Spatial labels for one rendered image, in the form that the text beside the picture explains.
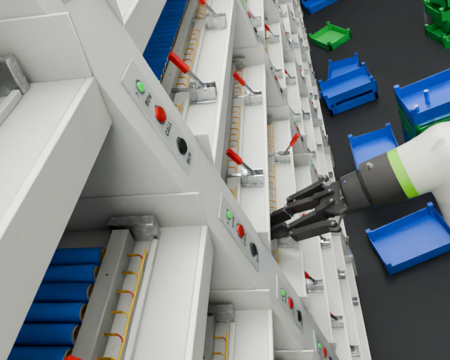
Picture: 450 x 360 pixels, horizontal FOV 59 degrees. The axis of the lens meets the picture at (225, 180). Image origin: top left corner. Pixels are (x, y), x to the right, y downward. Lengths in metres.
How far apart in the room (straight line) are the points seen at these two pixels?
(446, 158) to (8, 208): 0.62
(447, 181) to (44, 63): 0.61
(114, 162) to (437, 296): 1.53
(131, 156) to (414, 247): 1.61
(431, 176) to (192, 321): 0.48
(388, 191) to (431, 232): 1.20
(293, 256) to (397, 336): 0.92
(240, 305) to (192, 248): 0.18
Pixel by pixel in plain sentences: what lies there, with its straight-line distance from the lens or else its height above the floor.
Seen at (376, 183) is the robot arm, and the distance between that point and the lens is 0.73.
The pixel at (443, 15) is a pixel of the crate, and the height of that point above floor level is 0.20.
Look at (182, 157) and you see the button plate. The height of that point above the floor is 1.34.
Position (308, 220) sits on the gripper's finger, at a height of 0.98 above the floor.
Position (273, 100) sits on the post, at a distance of 1.16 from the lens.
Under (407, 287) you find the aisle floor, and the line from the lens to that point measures 1.80.
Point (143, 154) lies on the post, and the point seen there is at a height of 1.39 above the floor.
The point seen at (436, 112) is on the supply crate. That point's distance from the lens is 1.80.
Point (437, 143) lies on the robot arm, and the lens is 0.72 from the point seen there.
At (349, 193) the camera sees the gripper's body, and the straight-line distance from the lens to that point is 0.74.
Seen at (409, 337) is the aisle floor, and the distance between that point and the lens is 1.71.
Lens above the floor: 1.56
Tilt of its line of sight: 37 degrees down
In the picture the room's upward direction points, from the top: 33 degrees counter-clockwise
